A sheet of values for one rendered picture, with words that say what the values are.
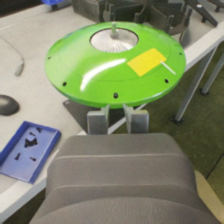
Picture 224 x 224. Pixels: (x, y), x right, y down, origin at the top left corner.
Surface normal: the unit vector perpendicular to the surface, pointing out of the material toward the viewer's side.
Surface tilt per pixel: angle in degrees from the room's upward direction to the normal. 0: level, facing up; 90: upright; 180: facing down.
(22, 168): 0
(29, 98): 0
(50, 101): 0
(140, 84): 24
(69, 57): 17
